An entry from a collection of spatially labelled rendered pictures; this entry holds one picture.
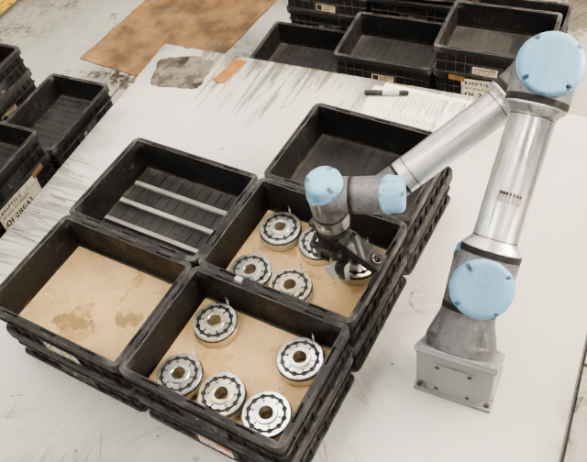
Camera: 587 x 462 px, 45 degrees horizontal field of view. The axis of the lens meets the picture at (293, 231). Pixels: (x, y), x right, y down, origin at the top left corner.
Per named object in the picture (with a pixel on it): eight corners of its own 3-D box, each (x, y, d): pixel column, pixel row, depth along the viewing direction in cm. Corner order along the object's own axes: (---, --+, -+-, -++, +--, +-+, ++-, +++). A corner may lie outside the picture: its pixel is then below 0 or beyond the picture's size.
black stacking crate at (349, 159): (454, 171, 186) (456, 139, 178) (409, 253, 171) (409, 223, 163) (321, 134, 202) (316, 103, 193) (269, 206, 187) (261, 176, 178)
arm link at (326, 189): (344, 194, 134) (300, 195, 135) (350, 226, 143) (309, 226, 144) (347, 161, 138) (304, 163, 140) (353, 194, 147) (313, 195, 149)
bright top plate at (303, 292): (319, 278, 164) (319, 276, 164) (298, 311, 159) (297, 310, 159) (282, 263, 169) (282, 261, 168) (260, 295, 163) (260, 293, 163)
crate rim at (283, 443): (352, 331, 148) (351, 325, 147) (282, 456, 133) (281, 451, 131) (197, 269, 164) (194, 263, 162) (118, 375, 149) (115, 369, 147)
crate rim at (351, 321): (409, 229, 164) (409, 223, 162) (352, 331, 148) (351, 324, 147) (262, 181, 180) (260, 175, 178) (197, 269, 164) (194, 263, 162)
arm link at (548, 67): (499, 316, 143) (582, 49, 136) (505, 333, 129) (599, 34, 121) (441, 299, 145) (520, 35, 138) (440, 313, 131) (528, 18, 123)
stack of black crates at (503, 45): (546, 107, 292) (563, 13, 258) (529, 157, 276) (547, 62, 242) (450, 91, 306) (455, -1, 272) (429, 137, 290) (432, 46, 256)
